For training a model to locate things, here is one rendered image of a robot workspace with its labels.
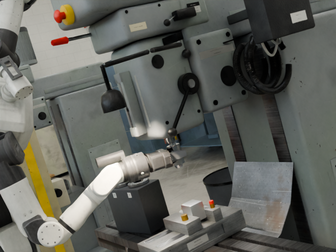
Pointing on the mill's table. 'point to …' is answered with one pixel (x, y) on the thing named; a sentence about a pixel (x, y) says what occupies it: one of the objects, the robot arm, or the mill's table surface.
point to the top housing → (93, 10)
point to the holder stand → (138, 206)
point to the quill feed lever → (189, 82)
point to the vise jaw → (186, 226)
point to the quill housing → (160, 87)
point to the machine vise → (221, 217)
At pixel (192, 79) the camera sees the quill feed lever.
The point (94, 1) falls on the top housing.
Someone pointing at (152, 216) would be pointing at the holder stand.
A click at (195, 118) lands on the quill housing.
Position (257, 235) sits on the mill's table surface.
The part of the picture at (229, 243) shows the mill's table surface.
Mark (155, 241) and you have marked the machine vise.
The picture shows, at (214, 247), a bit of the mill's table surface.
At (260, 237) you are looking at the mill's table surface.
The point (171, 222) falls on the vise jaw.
